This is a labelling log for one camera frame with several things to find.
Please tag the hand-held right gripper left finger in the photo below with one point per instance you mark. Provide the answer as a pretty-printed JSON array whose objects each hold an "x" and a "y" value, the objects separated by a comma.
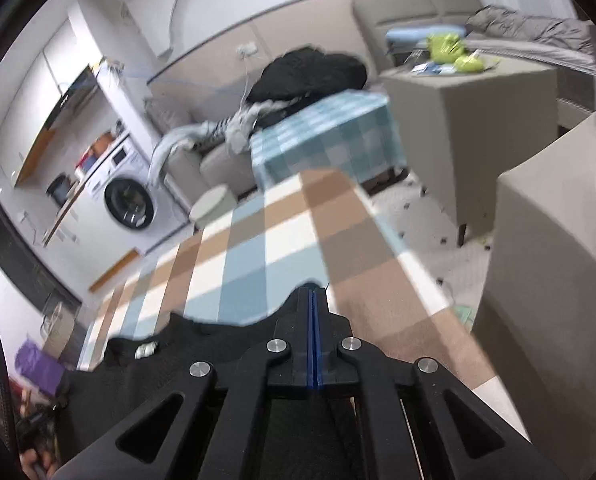
[{"x": 290, "y": 355}]

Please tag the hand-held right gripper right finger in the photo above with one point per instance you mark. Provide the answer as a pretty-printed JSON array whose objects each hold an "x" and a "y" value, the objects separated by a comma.
[{"x": 335, "y": 360}]

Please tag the black t-shirt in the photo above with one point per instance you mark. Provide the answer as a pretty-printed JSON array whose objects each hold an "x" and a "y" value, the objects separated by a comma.
[{"x": 218, "y": 335}]

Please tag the person's left hand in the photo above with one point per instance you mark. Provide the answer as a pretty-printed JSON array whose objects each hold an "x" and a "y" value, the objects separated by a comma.
[{"x": 30, "y": 466}]

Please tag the purple plastic bag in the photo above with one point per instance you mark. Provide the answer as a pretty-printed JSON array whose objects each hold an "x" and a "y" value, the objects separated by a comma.
[{"x": 38, "y": 367}]

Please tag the woven basket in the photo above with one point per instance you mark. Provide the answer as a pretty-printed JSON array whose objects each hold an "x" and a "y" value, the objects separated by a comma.
[{"x": 60, "y": 330}]

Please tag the brown blue plaid tablecloth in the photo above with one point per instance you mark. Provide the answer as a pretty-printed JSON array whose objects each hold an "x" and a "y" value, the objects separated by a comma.
[{"x": 278, "y": 240}]

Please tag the white round stool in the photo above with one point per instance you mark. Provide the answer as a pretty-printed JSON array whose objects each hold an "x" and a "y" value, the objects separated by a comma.
[{"x": 213, "y": 205}]

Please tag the grey sofa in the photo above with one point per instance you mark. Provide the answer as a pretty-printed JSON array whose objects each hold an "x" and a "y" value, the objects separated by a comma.
[{"x": 213, "y": 167}]

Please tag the white counter cabinet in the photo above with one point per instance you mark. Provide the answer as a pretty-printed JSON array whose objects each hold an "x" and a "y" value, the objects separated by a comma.
[{"x": 68, "y": 215}]

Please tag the teal checked tablecloth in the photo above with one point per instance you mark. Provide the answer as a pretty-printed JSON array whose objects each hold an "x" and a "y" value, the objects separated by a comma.
[{"x": 328, "y": 135}]

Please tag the white washing machine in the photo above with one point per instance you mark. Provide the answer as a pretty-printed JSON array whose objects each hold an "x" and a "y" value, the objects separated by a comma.
[{"x": 128, "y": 195}]

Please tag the beige cabinet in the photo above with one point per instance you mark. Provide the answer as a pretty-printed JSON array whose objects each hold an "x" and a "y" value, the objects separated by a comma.
[{"x": 552, "y": 285}]

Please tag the white grey garment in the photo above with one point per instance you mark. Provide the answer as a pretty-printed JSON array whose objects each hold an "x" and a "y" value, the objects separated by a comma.
[{"x": 248, "y": 122}]

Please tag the light grey cloth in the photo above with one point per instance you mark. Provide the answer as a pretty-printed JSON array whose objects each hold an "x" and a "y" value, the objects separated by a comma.
[{"x": 178, "y": 142}]

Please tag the black cooking pot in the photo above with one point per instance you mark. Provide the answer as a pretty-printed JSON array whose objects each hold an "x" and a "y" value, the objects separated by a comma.
[{"x": 57, "y": 190}]

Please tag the beige bedside table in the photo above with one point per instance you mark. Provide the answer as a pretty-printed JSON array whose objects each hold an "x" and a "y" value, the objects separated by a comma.
[{"x": 477, "y": 140}]

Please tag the black puffer jacket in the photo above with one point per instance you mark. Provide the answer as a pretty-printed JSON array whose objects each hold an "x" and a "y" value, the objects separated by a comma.
[{"x": 308, "y": 75}]

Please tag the small green toy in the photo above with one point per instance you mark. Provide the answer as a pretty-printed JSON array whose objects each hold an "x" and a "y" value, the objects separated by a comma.
[{"x": 468, "y": 63}]

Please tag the range hood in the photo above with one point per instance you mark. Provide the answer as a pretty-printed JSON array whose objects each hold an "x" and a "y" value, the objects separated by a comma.
[{"x": 70, "y": 100}]

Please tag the green plush toy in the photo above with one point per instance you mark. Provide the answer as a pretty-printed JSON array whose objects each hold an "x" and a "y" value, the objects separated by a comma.
[{"x": 442, "y": 45}]

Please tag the light blue pillow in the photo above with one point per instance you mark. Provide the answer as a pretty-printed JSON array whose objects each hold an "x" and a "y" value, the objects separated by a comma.
[{"x": 412, "y": 36}]

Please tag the beige bed headboard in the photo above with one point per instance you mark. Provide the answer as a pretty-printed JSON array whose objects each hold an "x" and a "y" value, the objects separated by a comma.
[{"x": 407, "y": 7}]

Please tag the wall socket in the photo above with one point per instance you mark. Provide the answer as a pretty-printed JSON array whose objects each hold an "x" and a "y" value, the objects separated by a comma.
[{"x": 248, "y": 50}]

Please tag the white wall cabinets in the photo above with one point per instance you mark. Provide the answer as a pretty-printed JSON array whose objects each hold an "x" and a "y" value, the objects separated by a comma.
[{"x": 33, "y": 105}]

